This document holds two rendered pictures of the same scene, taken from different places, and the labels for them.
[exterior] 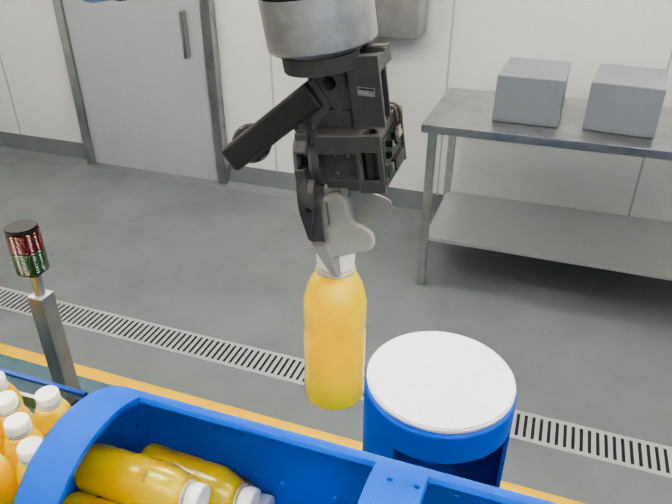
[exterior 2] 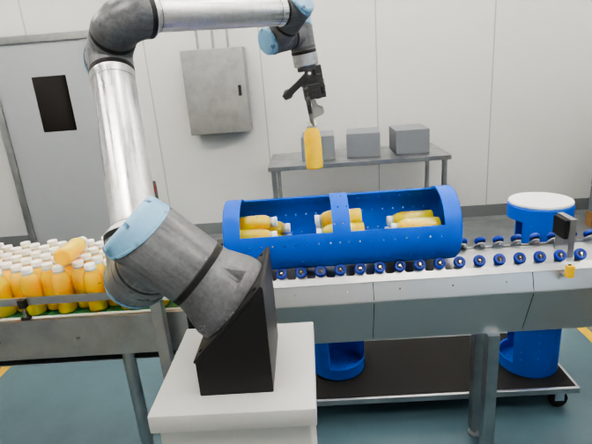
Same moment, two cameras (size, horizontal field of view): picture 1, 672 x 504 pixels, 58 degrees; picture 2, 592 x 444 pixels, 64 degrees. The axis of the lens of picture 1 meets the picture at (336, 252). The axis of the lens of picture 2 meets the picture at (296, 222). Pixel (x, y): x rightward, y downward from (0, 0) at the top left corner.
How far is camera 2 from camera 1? 1.34 m
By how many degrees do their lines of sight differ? 20
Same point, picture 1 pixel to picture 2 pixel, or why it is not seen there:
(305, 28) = (307, 59)
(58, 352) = not seen: hidden behind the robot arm
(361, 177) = (320, 93)
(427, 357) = not seen: hidden behind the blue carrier
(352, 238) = (318, 111)
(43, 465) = (228, 210)
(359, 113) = (317, 78)
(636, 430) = not seen: hidden behind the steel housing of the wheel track
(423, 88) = (256, 159)
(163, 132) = (91, 215)
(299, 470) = (298, 224)
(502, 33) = (293, 123)
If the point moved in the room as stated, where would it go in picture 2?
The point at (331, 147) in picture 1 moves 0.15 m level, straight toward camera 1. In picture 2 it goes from (313, 87) to (329, 87)
